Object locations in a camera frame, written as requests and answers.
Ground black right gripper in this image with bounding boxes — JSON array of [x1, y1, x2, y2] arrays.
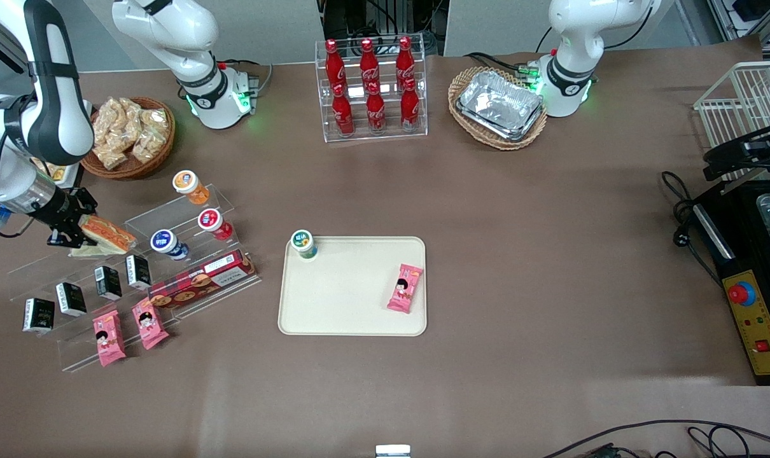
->
[[32, 188, 99, 249]]

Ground plastic-wrapped triangle sandwich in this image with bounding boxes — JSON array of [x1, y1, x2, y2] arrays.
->
[[69, 215, 137, 258]]

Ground white rectangular snack tray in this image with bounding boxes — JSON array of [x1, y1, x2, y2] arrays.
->
[[38, 101, 94, 189]]

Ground cream plastic tray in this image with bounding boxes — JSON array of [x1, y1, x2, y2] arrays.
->
[[277, 236, 428, 337]]

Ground aluminium foil tray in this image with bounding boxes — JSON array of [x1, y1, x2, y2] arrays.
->
[[459, 70, 545, 136], [456, 102, 542, 142]]

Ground clear acrylic stepped shelf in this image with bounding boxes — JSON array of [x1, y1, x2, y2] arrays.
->
[[6, 183, 262, 373]]

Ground small black carton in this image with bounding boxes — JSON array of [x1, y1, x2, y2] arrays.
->
[[94, 265, 123, 301], [125, 254, 153, 291], [55, 282, 87, 317], [22, 298, 55, 335]]

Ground clear bag of crackers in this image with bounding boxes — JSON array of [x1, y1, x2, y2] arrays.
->
[[94, 143, 129, 170], [130, 130, 164, 164], [93, 105, 122, 147], [140, 108, 170, 139], [107, 97, 143, 129]]

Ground blue small bottle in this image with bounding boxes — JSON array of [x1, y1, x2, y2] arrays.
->
[[150, 229, 189, 261]]

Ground dark brown wicker basket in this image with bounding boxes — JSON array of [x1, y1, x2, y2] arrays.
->
[[80, 96, 176, 180]]

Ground orange small bottle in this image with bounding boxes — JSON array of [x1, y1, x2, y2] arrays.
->
[[172, 170, 211, 205]]

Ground pink cartoon snack packet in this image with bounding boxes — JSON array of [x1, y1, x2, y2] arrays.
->
[[92, 310, 127, 367], [131, 298, 169, 350], [386, 263, 424, 314]]

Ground red cookie box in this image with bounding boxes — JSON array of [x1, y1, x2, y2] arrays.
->
[[148, 249, 257, 310]]

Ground red small bottle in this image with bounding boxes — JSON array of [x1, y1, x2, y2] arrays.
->
[[198, 208, 234, 242]]

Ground green-lid small cup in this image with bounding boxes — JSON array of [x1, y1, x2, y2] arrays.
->
[[290, 230, 318, 260]]

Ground red cola bottle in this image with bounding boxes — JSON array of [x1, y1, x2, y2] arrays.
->
[[325, 39, 347, 91], [396, 36, 416, 85], [366, 81, 387, 133], [360, 38, 381, 88], [400, 78, 421, 130], [332, 83, 355, 136]]

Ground clear acrylic bottle rack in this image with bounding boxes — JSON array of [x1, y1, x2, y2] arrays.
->
[[314, 39, 428, 143]]

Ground black equipment rack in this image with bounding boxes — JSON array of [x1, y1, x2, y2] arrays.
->
[[321, 0, 449, 59]]

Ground light tan wicker basket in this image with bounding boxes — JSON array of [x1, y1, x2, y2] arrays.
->
[[448, 66, 549, 151]]

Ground black machine yellow panel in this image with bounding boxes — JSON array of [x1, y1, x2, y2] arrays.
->
[[690, 178, 770, 387]]

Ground black clamp device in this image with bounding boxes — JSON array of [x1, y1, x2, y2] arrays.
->
[[703, 124, 770, 182]]

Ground black right arm base cable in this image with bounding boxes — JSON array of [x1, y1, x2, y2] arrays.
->
[[216, 59, 275, 97]]

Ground black arm base cable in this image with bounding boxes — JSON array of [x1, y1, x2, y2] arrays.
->
[[216, 59, 275, 97], [465, 52, 540, 81]]

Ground black left arm base cable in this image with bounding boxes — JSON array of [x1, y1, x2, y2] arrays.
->
[[465, 52, 540, 81]]

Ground black power cable with plug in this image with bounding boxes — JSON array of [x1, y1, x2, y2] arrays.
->
[[661, 170, 723, 288]]

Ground long black cable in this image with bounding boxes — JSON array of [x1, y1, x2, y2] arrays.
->
[[541, 419, 770, 458]]

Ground looped black cable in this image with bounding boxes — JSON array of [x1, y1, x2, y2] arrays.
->
[[687, 425, 770, 458]]

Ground white wire basket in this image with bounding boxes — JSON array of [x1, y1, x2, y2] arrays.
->
[[694, 60, 770, 186]]

